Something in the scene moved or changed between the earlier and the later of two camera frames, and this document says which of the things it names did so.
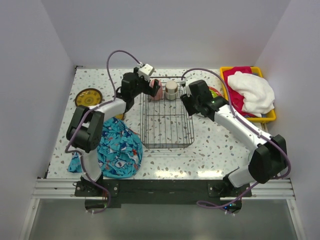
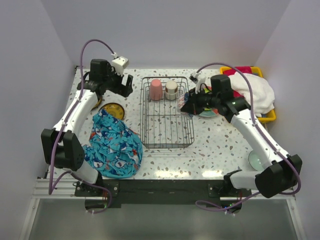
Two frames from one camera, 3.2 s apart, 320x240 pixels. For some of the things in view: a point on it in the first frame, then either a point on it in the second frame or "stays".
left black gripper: x=149 y=90 to x=123 y=90
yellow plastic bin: x=268 y=118 stays
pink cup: x=158 y=96 stays
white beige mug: x=171 y=91 stays
